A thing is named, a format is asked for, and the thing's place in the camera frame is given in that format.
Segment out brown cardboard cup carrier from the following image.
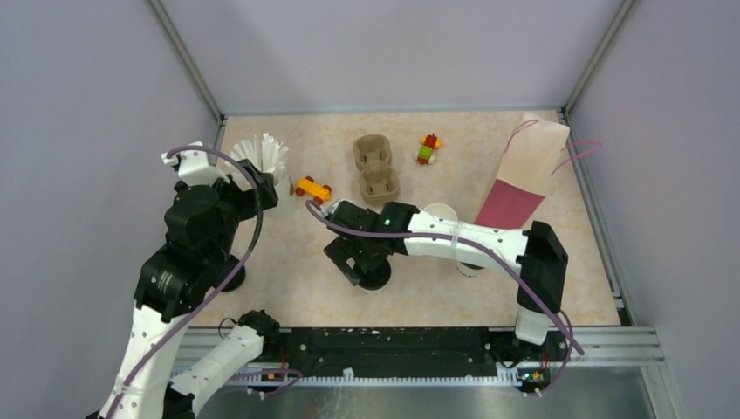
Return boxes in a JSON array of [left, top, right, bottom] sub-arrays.
[[353, 134, 401, 205]]

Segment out stack of paper cups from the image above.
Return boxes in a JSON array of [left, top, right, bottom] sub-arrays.
[[423, 203, 458, 222]]

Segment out single white paper cup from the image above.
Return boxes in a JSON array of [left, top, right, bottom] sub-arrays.
[[456, 262, 485, 278]]

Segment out kraft pink paper bag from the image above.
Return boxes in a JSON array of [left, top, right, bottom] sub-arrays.
[[474, 113, 602, 230]]

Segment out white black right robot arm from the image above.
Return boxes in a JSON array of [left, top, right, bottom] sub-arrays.
[[305, 200, 579, 360]]

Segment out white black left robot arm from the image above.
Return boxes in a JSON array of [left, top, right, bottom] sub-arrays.
[[92, 160, 280, 418]]

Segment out white straw holder cup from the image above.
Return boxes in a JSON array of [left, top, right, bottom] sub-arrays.
[[266, 174, 298, 220]]

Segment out yellow toy brick car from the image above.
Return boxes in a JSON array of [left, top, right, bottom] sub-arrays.
[[295, 176, 332, 205]]

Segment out stack of black lids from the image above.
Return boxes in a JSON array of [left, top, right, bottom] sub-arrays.
[[219, 255, 246, 292]]

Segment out red green toy brick car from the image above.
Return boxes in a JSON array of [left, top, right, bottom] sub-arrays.
[[413, 133, 442, 165]]

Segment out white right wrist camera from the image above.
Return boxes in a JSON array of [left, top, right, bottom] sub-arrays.
[[325, 199, 346, 217]]

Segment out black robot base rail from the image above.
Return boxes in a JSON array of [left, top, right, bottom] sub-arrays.
[[257, 326, 567, 366]]

